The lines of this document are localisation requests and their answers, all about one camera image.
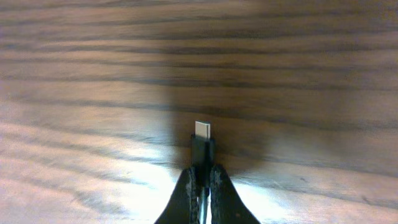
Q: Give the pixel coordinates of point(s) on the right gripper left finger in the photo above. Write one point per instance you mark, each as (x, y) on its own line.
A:
(182, 207)

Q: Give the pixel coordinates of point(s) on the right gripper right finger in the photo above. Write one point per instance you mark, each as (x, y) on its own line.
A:
(226, 204)

